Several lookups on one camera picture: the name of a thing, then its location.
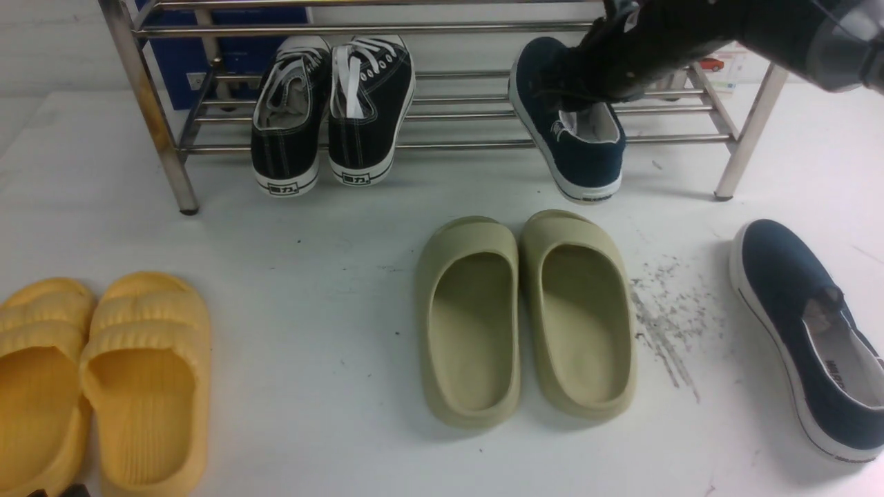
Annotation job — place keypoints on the navy slip-on shoe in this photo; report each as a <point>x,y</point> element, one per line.
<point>834,374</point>
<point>584,148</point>

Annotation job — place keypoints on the stainless steel shoe rack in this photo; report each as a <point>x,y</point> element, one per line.
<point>214,104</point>

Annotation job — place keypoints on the blue box behind rack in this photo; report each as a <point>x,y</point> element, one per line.
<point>179,58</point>

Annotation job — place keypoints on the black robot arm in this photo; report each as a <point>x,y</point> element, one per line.
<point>834,45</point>

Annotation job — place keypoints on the black canvas sneaker right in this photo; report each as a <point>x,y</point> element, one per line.
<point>373,81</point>

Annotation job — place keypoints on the green foam slide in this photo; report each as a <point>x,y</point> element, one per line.
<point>579,305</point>
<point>466,295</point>

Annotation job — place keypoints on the yellow foam slide right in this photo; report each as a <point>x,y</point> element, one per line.
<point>146,372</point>

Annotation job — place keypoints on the white printed poster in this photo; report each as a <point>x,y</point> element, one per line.
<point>723,69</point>

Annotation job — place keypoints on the yellow foam slide left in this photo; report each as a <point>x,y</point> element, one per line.
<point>45,418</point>

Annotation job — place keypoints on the black canvas sneaker left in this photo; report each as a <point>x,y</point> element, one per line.
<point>292,102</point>

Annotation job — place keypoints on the green foam slide left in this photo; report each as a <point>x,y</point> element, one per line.
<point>466,295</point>

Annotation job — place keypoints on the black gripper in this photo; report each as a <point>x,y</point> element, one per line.
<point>639,42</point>

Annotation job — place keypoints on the green foam slide right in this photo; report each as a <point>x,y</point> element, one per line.
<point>579,305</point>

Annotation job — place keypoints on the black canvas sneaker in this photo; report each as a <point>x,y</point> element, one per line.
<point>373,81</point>
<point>292,102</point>

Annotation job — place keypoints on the yellow foam slide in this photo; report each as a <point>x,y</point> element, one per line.
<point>146,372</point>
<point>45,418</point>

